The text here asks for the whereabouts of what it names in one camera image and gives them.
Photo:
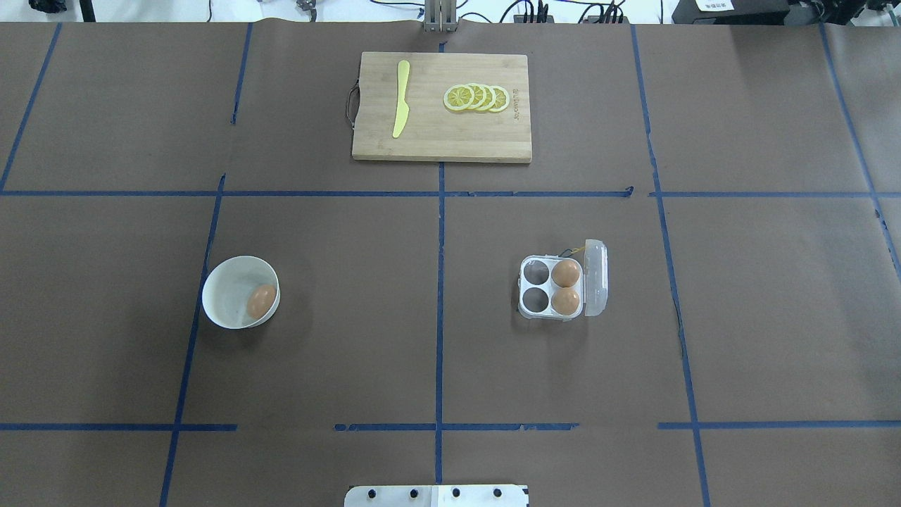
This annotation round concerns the white round bowl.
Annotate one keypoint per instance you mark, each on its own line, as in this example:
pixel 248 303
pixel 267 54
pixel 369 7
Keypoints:
pixel 228 288

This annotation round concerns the yellow plastic knife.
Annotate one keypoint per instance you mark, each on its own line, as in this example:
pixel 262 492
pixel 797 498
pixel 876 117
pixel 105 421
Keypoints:
pixel 402 107

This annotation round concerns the wooden cutting board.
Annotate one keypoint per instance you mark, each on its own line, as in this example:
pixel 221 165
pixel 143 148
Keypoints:
pixel 435 134

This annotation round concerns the aluminium frame post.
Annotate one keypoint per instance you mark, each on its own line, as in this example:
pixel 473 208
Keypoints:
pixel 440 16

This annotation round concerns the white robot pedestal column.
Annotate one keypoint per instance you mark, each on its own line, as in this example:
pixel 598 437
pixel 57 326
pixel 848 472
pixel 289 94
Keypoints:
pixel 438 495

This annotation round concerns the clear plastic egg box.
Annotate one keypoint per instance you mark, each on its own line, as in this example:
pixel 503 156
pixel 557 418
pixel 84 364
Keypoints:
pixel 535 288

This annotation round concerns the black computer box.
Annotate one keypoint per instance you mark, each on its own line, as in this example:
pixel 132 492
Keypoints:
pixel 730 12

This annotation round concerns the brown egg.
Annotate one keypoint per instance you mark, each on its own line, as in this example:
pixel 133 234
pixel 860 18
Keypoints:
pixel 566 273
pixel 566 301
pixel 261 301

